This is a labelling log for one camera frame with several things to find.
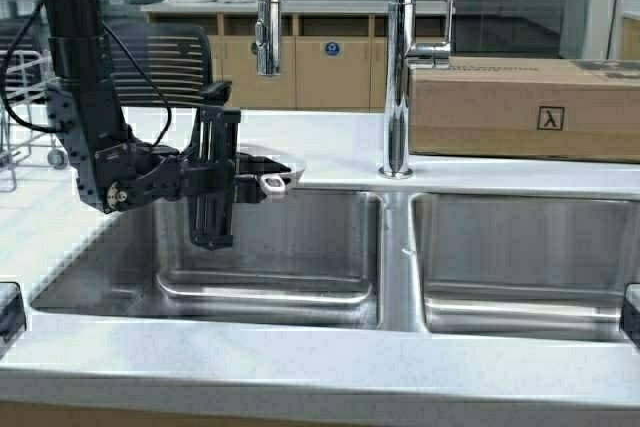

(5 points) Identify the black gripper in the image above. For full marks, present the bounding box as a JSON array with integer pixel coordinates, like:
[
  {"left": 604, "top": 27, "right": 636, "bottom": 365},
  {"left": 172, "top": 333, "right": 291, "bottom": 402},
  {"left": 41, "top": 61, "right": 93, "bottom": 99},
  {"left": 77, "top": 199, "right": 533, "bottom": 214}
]
[{"left": 104, "top": 81, "right": 290, "bottom": 251}]

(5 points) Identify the white frying pan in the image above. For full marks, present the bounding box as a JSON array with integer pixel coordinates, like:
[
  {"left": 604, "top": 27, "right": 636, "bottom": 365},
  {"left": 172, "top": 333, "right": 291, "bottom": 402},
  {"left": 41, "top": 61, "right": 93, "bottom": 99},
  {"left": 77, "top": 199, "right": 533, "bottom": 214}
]
[{"left": 238, "top": 143, "right": 307, "bottom": 199}]

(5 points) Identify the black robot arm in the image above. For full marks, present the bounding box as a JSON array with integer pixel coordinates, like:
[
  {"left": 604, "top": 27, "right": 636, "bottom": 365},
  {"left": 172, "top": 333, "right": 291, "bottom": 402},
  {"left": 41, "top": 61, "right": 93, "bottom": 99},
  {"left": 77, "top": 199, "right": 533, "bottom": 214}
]
[{"left": 42, "top": 0, "right": 292, "bottom": 250}]

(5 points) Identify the black mesh office chair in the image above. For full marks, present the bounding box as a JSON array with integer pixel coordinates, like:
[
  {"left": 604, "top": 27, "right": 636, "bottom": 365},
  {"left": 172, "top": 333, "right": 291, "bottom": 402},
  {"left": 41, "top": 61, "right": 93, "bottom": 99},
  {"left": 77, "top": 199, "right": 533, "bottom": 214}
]
[{"left": 105, "top": 21, "right": 232, "bottom": 108}]

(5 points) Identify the wooden background shelf counter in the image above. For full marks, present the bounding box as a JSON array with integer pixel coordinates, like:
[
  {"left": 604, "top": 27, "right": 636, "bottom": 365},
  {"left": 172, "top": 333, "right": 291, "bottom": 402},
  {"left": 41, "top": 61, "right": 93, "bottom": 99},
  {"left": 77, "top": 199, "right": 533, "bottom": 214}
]
[{"left": 140, "top": 0, "right": 451, "bottom": 111}]

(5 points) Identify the chrome pull-down kitchen faucet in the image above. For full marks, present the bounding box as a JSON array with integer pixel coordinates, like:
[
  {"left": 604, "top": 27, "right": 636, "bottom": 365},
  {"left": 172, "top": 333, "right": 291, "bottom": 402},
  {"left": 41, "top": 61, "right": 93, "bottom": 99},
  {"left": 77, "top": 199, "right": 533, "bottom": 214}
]
[{"left": 255, "top": 0, "right": 455, "bottom": 179}]

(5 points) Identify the stainless steel double sink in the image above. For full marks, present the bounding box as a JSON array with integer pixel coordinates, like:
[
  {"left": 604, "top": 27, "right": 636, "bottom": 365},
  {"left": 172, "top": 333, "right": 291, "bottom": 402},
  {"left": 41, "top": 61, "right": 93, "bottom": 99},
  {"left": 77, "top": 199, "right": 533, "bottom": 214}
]
[{"left": 32, "top": 189, "right": 639, "bottom": 342}]

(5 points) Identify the brown cardboard box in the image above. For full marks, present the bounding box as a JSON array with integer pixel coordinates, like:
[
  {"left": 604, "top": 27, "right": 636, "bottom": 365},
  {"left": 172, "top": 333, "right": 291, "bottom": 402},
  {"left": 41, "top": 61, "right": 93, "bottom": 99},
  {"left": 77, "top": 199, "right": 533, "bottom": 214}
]
[{"left": 409, "top": 56, "right": 639, "bottom": 163}]

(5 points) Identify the white wire cart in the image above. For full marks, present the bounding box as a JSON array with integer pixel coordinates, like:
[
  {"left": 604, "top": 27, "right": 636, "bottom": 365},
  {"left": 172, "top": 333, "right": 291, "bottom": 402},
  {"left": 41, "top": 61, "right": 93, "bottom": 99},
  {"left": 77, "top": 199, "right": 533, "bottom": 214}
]
[{"left": 1, "top": 47, "right": 69, "bottom": 193}]

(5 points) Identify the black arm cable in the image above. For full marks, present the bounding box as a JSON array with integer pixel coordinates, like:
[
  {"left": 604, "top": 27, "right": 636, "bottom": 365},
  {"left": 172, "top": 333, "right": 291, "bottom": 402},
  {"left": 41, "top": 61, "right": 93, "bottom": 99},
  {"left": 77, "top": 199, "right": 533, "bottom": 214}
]
[{"left": 0, "top": 0, "right": 174, "bottom": 148}]

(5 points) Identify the black left base bracket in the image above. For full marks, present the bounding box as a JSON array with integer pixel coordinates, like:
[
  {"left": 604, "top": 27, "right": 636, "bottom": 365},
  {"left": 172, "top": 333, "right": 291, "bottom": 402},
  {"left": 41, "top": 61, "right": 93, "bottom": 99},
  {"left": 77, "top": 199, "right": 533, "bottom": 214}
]
[{"left": 1, "top": 282, "right": 27, "bottom": 358}]

